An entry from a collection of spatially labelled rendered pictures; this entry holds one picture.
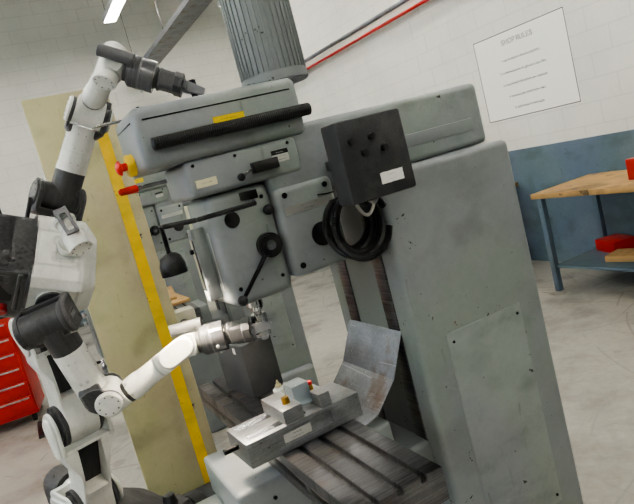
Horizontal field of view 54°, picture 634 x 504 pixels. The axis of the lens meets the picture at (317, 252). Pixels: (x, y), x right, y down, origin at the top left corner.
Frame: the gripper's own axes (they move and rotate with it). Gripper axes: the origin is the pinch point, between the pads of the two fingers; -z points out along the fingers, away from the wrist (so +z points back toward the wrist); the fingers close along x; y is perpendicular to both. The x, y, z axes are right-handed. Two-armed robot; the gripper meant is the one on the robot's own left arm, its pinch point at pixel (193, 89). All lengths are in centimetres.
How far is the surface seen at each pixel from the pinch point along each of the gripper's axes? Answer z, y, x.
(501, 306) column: -107, -38, 2
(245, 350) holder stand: -36, -75, -23
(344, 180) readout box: -43, -15, 28
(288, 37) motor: -21.8, 21.5, 0.7
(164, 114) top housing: 4.6, -10.4, 16.4
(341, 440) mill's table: -60, -80, 28
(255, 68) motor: -15.0, 10.5, 0.4
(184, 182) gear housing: -4.2, -25.8, 12.4
